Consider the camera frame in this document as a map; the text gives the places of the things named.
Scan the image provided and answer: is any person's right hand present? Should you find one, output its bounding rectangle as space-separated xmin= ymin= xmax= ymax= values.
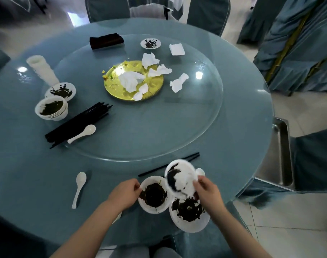
xmin=193 ymin=176 xmax=226 ymax=217

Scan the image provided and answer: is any person's left hand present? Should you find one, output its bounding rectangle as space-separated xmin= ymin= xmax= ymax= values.
xmin=106 ymin=178 xmax=142 ymax=212

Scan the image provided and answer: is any metal tray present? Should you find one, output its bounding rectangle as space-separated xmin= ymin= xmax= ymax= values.
xmin=254 ymin=117 xmax=296 ymax=192

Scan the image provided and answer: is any bundle of black chopsticks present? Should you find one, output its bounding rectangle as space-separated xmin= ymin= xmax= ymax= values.
xmin=44 ymin=101 xmax=113 ymax=150

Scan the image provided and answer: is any stack of white bowls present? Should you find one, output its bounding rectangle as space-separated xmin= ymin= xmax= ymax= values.
xmin=35 ymin=95 xmax=69 ymax=121

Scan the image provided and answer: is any stack of white plates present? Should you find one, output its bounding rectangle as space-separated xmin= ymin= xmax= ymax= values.
xmin=44 ymin=82 xmax=77 ymax=102

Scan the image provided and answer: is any person's right forearm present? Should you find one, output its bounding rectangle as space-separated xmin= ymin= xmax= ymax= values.
xmin=211 ymin=209 xmax=273 ymax=258

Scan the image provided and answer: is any person's left forearm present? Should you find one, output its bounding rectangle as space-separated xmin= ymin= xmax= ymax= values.
xmin=50 ymin=202 xmax=121 ymax=258

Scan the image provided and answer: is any round glass turntable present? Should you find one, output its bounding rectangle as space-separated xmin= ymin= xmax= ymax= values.
xmin=42 ymin=34 xmax=224 ymax=162

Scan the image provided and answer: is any round blue table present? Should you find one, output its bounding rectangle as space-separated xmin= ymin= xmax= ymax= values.
xmin=0 ymin=18 xmax=275 ymax=258

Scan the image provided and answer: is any crumpled white tissue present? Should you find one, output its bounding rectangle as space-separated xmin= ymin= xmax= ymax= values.
xmin=148 ymin=64 xmax=172 ymax=78
xmin=141 ymin=52 xmax=160 ymax=70
xmin=118 ymin=71 xmax=146 ymax=93
xmin=133 ymin=83 xmax=150 ymax=102
xmin=170 ymin=72 xmax=190 ymax=93

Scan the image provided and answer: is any yellow round disc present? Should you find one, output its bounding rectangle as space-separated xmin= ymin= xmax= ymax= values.
xmin=103 ymin=60 xmax=164 ymax=101

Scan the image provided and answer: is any folded white napkin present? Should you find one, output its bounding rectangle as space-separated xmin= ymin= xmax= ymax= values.
xmin=169 ymin=43 xmax=186 ymax=56

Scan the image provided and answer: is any dark red cloth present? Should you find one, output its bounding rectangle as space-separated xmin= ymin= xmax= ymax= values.
xmin=89 ymin=33 xmax=125 ymax=50

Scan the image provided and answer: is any round white clothed table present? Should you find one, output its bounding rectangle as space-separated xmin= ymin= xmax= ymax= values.
xmin=126 ymin=0 xmax=184 ymax=20

